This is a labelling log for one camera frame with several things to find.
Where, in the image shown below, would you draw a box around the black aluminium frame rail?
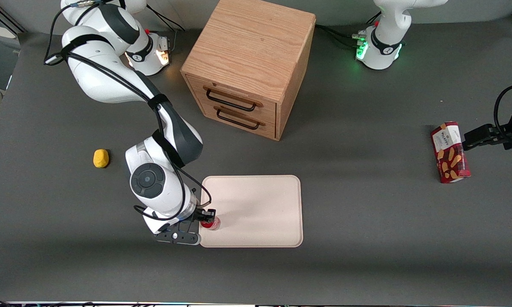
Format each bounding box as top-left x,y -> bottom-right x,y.
0,7 -> 27,35

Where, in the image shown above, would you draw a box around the oak wooden drawer cabinet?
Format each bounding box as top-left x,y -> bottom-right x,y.
180,0 -> 317,142

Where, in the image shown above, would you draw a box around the black arm base cables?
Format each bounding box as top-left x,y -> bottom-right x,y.
315,12 -> 383,49
145,3 -> 189,55

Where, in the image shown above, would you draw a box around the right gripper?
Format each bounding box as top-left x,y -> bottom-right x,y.
143,207 -> 217,236

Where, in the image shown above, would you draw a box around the black left arm base cables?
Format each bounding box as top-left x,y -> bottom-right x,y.
315,12 -> 383,49

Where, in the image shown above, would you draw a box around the beige rectangular plastic tray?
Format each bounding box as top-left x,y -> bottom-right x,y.
198,175 -> 304,248

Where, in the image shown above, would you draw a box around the wooden drawer front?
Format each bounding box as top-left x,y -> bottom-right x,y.
186,75 -> 277,121
195,97 -> 277,140

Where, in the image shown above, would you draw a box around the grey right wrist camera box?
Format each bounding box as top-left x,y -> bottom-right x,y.
154,230 -> 202,246

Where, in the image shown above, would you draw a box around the red Walkers biscuit box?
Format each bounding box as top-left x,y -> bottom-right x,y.
430,122 -> 471,184

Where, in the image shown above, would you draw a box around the yellow lemon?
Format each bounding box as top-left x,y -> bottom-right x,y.
93,149 -> 110,168

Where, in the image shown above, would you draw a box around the black looped gripper cable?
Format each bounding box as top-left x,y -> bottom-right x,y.
494,84 -> 512,138

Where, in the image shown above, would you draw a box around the black right arm base cables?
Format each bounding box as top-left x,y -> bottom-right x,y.
145,3 -> 189,55

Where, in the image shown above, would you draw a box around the black metal drawer handle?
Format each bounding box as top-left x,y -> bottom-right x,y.
214,106 -> 266,130
203,86 -> 264,113

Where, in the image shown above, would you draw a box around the black cable along right arm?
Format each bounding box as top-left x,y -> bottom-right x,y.
44,0 -> 212,221

